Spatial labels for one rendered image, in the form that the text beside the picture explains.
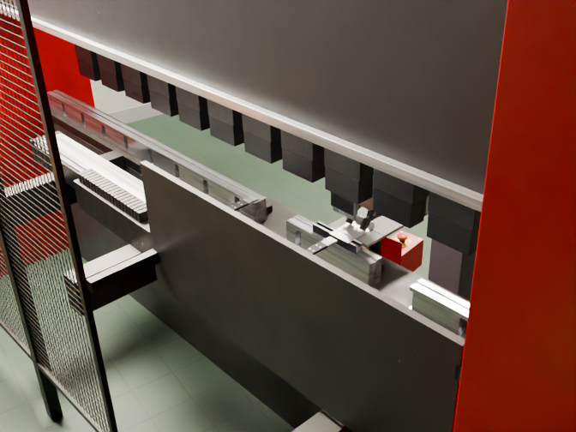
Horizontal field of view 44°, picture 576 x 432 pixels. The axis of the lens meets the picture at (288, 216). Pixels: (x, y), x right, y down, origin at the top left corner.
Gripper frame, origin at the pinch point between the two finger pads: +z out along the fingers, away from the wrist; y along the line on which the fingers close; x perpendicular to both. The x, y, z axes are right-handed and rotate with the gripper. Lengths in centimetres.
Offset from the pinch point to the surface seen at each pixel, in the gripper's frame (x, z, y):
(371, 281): 1.4, 15.3, 14.6
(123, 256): -34, 48, -58
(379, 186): -24.3, -11.1, 18.2
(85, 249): 52, 80, -194
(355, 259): -3.8, 11.3, 8.6
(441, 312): -2.2, 13.2, 42.6
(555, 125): -105, -19, 95
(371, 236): 1.1, 2.2, 6.8
